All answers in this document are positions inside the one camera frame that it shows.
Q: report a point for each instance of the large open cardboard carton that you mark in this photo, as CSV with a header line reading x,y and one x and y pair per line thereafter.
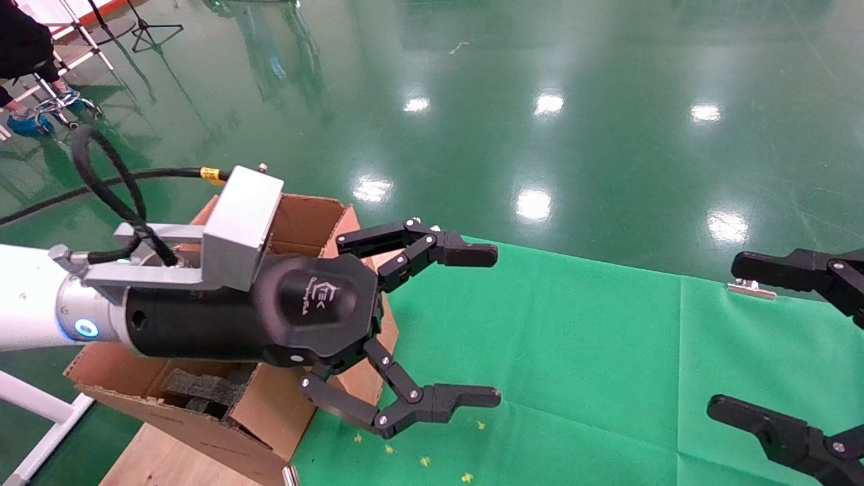
x,y
270,418

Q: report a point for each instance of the black foam padding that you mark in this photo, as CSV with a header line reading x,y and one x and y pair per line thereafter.
x,y
202,388

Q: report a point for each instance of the green cloth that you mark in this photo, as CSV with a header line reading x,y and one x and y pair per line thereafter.
x,y
574,351

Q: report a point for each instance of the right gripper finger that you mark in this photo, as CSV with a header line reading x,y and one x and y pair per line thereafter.
x,y
796,266
796,442

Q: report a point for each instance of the white metal shelf rack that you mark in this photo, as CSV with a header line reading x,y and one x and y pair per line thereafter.
x,y
34,398

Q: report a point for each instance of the white desk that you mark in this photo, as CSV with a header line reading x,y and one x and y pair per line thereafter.
x,y
67,17

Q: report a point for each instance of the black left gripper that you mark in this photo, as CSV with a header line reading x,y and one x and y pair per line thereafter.
x,y
310,310

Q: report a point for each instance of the person in black clothes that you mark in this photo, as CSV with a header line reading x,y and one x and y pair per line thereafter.
x,y
20,40

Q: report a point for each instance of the black tripod stand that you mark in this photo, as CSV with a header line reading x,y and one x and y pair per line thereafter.
x,y
145,28

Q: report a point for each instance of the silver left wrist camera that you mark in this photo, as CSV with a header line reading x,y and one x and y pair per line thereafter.
x,y
239,216

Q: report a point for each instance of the black curved pole stand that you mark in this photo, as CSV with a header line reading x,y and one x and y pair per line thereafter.
x,y
108,30

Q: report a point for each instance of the metal stool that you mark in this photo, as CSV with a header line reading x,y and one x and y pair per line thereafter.
x,y
57,102

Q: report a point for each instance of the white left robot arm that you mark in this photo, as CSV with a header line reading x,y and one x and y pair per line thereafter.
x,y
27,297

